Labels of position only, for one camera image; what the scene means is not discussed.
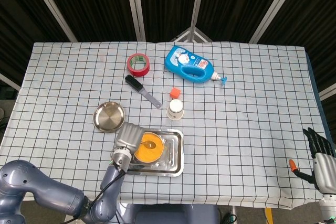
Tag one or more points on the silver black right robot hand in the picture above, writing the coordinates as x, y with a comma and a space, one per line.
325, 166

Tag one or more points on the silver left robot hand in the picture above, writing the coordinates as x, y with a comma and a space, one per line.
130, 137

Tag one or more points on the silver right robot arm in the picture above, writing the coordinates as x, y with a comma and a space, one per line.
328, 207

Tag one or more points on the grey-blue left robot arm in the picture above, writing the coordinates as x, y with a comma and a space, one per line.
39, 184

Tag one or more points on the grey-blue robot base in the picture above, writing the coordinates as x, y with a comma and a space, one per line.
162, 214

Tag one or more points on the bowl of orange puree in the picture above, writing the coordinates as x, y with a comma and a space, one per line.
149, 155

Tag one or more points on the rectangular stainless steel tray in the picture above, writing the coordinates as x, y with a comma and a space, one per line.
173, 161

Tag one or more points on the white grid-patterned tablecloth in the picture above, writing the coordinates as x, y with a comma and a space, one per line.
236, 129

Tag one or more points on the round stainless steel plate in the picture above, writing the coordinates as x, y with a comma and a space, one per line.
109, 116

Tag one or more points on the white paper cup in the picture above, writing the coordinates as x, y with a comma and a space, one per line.
175, 111

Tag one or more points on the grey brush with black bristles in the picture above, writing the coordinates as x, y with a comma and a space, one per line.
134, 82

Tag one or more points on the orange cube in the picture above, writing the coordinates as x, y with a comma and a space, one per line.
175, 93

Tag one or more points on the red tape roll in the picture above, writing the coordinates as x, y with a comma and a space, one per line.
139, 72

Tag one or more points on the blue detergent bottle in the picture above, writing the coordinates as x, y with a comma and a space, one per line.
176, 61

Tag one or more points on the white triangular screen foot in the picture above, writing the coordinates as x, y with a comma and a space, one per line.
193, 33

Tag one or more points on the black ribbed partition screen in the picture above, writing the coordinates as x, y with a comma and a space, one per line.
99, 3

